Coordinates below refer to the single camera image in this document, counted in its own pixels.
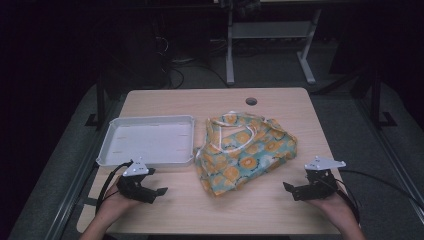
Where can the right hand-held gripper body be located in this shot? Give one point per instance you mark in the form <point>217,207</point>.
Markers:
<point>320,183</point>

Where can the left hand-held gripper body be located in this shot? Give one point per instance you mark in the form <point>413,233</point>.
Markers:
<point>135,168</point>

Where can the white plastic tray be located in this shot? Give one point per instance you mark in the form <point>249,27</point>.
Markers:
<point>150,141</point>

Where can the teal orange patterned cloth bag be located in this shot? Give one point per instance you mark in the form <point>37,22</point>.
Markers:
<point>246,156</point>

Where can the person's right hand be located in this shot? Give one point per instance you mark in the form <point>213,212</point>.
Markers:
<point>336,208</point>

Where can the person's left hand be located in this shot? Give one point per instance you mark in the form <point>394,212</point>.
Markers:
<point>111,206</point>

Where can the grey tape piece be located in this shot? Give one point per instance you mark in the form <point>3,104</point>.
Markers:
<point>90,201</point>

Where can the black metal stand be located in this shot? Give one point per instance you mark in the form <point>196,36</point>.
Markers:
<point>100,100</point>
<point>376,100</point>

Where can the aluminium rail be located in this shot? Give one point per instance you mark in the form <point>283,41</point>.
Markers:
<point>75,186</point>
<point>393,156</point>

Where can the white metal desk frame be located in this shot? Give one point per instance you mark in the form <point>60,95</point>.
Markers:
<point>266,30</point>

